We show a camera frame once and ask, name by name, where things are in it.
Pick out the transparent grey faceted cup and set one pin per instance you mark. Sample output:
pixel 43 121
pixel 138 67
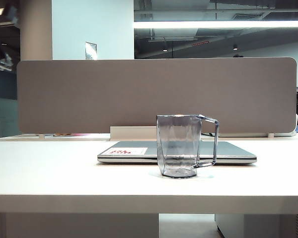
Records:
pixel 176 148

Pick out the silver closed laptop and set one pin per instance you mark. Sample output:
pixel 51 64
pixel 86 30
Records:
pixel 226 150

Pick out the pink flat item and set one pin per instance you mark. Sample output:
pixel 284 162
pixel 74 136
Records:
pixel 80 134

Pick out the beige fabric desk partition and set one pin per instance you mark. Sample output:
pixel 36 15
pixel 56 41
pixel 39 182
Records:
pixel 64 99

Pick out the red illuminated sign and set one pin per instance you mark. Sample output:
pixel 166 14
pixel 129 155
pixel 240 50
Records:
pixel 200 43

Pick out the person head behind partition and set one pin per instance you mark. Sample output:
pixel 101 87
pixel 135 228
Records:
pixel 238 56

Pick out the long white ceiling light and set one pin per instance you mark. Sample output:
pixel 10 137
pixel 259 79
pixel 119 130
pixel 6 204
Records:
pixel 213 24

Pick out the grey cabinet under table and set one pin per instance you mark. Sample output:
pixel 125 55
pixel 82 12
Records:
pixel 263 226

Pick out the grey wall poster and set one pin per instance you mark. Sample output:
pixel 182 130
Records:
pixel 91 50

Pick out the white partition base rail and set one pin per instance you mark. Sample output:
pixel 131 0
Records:
pixel 250 134

